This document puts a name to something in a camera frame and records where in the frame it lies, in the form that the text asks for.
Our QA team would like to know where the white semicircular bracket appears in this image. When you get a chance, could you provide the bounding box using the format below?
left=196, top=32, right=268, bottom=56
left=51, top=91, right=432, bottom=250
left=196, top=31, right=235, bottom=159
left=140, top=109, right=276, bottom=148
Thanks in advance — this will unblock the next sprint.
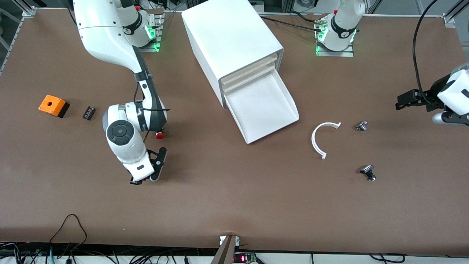
left=311, top=122, right=342, bottom=160

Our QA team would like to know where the black looped cable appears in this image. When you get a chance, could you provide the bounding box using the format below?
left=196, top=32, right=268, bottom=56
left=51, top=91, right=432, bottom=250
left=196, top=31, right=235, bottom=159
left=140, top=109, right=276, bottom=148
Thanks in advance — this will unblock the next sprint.
left=48, top=214, right=89, bottom=257

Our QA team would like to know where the black cable on table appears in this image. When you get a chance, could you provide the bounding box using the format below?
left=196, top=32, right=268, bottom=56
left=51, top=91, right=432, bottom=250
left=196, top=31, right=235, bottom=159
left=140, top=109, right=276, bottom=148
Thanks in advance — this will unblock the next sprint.
left=261, top=16, right=324, bottom=32

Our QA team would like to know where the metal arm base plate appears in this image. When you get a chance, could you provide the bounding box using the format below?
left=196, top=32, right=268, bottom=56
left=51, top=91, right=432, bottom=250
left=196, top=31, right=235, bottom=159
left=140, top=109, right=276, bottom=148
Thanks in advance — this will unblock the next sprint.
left=136, top=9, right=163, bottom=52
left=315, top=16, right=355, bottom=58

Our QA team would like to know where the orange box with hole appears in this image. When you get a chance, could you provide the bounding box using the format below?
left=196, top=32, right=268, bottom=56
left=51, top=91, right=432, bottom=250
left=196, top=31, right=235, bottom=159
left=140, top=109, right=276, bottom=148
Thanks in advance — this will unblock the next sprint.
left=38, top=94, right=70, bottom=119

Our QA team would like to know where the white cabinet drawer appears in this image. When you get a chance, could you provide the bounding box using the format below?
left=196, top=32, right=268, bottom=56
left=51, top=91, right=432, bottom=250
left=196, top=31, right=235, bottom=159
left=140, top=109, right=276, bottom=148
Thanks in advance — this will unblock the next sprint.
left=221, top=52, right=280, bottom=85
left=222, top=62, right=277, bottom=93
left=223, top=68, right=300, bottom=145

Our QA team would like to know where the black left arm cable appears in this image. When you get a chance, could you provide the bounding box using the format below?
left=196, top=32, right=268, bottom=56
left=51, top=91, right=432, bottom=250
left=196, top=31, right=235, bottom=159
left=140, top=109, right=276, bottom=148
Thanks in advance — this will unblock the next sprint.
left=413, top=0, right=439, bottom=104

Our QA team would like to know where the grey metal mount bracket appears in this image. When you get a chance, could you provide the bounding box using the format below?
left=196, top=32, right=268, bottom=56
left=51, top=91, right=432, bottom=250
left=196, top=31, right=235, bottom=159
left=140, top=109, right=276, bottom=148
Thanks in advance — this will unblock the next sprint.
left=210, top=235, right=241, bottom=264

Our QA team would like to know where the white drawer cabinet shell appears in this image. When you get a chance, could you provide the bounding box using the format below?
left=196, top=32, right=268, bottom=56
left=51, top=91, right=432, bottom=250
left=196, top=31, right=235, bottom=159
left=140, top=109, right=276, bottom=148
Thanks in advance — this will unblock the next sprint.
left=181, top=0, right=285, bottom=109

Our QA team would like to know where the black device red display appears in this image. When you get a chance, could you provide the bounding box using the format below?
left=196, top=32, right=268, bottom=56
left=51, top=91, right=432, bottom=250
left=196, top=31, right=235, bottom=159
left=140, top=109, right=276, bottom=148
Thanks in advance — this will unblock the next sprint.
left=233, top=252, right=258, bottom=264

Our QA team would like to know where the aluminium frame profile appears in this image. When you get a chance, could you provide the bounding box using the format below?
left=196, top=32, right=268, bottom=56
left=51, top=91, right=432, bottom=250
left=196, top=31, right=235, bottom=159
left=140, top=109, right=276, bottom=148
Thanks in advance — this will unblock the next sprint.
left=0, top=0, right=37, bottom=76
left=442, top=0, right=469, bottom=29

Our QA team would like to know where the black switch silver face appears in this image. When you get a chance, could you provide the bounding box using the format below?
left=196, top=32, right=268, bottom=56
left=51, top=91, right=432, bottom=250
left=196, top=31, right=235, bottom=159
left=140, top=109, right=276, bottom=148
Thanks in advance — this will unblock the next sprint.
left=359, top=164, right=377, bottom=183

